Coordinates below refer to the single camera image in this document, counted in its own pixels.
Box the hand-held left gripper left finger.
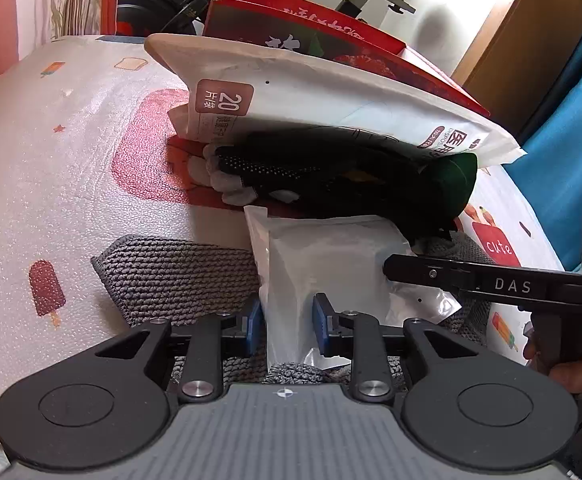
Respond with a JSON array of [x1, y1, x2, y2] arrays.
[[94, 296, 263, 403]]

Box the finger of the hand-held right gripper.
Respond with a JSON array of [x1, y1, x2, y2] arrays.
[[383, 254, 546, 306]]

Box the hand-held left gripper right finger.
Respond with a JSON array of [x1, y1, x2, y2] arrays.
[[312, 292, 476, 403]]

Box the white plastic packet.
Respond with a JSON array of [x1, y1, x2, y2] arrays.
[[243, 205, 462, 371]]

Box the green cloth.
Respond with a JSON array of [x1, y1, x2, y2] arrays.
[[421, 152, 479, 216]]

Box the red strawberry print box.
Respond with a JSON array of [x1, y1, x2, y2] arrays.
[[203, 0, 492, 118]]

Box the grey knitted cloth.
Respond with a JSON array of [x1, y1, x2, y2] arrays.
[[91, 235, 492, 386]]

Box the blue cloth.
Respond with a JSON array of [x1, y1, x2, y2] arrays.
[[506, 10, 582, 276]]

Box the large white mask pouch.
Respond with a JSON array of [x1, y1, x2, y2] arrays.
[[144, 33, 528, 167]]

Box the wooden cabinet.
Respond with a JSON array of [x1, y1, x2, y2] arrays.
[[451, 0, 582, 131]]

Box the printed bed mat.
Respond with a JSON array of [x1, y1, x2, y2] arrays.
[[0, 35, 572, 461]]

